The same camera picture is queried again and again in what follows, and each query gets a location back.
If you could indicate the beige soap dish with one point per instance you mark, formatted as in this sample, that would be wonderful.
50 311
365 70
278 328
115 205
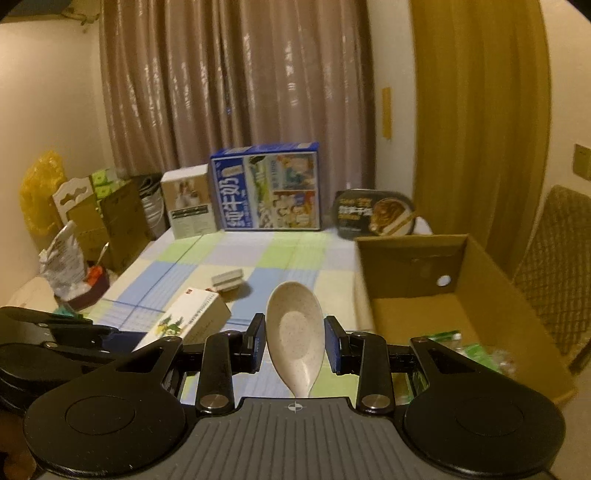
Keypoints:
227 279

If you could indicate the beige shiny curtain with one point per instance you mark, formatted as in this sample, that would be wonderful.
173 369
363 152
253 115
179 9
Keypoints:
231 83

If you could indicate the grey striped bag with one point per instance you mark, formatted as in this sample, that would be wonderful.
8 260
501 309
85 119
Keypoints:
152 207

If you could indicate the yellow plastic bag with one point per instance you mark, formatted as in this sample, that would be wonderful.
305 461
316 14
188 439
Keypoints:
39 194

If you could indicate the maroon tray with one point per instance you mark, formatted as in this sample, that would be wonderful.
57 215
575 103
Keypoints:
87 295

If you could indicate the beige speckled spoon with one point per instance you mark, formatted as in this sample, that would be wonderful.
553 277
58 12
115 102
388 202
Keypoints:
293 323

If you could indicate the small brown cardboard box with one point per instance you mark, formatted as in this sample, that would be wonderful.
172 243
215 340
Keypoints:
94 244

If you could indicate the long white box green print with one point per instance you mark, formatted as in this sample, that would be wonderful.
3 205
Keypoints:
198 309

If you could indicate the blue illustrated carton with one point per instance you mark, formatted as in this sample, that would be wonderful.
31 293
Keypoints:
240 194

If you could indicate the printed silver bag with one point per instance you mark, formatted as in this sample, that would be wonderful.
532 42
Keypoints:
62 263

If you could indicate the tall brown cardboard box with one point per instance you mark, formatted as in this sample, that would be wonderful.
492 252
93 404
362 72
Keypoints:
127 226

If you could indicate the mustard curtain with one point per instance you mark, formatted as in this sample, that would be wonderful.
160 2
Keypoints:
480 138

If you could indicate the black meal container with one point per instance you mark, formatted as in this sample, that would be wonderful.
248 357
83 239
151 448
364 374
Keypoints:
369 214

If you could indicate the quilted brown chair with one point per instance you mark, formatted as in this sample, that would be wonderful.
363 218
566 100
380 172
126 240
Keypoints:
554 258

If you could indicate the white box with photo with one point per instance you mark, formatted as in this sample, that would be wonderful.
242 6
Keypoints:
189 203

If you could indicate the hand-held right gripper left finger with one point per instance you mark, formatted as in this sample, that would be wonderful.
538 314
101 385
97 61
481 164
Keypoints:
259 344

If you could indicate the yellow hanging strip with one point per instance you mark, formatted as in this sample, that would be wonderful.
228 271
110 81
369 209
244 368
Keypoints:
386 113

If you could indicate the white die-cut carton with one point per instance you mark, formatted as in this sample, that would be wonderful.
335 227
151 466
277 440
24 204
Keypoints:
74 198

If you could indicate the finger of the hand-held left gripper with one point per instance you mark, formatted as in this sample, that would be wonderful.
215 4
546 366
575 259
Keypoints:
69 330

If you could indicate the plaid cloth desktop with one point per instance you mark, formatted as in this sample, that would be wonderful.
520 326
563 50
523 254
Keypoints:
286 258

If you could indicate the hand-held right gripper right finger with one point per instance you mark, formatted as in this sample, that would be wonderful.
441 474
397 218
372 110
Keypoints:
332 344

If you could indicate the green tissue pack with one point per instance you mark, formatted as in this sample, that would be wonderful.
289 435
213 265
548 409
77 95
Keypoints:
108 182

